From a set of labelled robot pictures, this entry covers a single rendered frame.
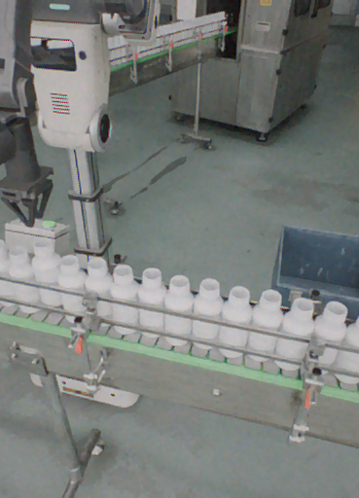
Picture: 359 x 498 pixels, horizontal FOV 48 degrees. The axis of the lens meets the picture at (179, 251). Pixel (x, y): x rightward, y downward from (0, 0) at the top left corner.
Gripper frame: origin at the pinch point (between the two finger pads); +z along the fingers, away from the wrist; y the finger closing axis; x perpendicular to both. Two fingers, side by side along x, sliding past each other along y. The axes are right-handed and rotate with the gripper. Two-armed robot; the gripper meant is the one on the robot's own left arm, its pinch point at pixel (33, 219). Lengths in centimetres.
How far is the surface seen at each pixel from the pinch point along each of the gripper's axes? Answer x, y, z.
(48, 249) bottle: -1.7, 0.2, 7.2
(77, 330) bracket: -12.0, -10.4, 17.1
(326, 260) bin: -67, 61, 41
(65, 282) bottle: -5.8, -2.1, 13.3
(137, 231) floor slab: 43, 173, 123
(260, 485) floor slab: -60, 21, 125
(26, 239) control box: 13.0, 12.9, 16.3
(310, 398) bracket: -57, -13, 18
